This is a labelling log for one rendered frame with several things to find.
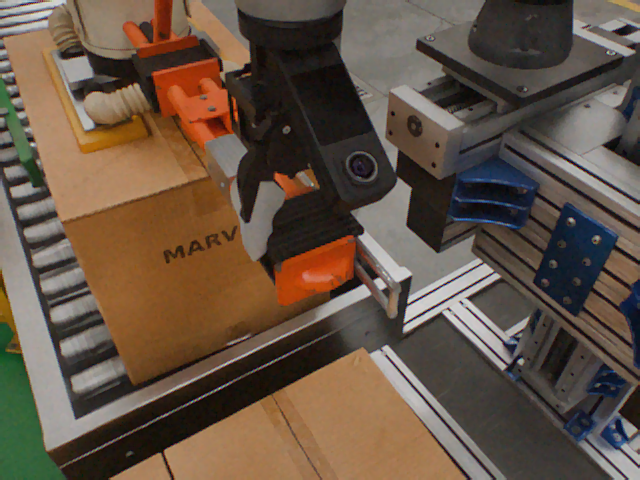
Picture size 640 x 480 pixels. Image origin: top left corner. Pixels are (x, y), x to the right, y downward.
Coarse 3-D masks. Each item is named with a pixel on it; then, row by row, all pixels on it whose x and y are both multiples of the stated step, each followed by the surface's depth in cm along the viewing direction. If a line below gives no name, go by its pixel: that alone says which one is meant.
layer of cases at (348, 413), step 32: (352, 352) 105; (320, 384) 100; (352, 384) 100; (384, 384) 100; (256, 416) 96; (288, 416) 96; (320, 416) 96; (352, 416) 96; (384, 416) 96; (416, 416) 96; (192, 448) 92; (224, 448) 92; (256, 448) 92; (288, 448) 92; (320, 448) 92; (352, 448) 92; (384, 448) 92; (416, 448) 92
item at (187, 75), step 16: (144, 48) 72; (160, 48) 73; (176, 48) 74; (192, 48) 74; (208, 48) 72; (144, 64) 71; (160, 64) 71; (176, 64) 71; (192, 64) 68; (208, 64) 69; (144, 80) 69; (160, 80) 67; (176, 80) 68; (192, 80) 69; (160, 96) 69; (192, 96) 71; (176, 112) 71
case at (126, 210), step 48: (48, 48) 106; (240, 48) 106; (48, 96) 93; (48, 144) 83; (144, 144) 84; (192, 144) 84; (96, 192) 75; (144, 192) 75; (192, 192) 79; (96, 240) 76; (144, 240) 80; (192, 240) 84; (240, 240) 89; (96, 288) 81; (144, 288) 86; (192, 288) 91; (240, 288) 96; (144, 336) 92; (192, 336) 98; (240, 336) 105
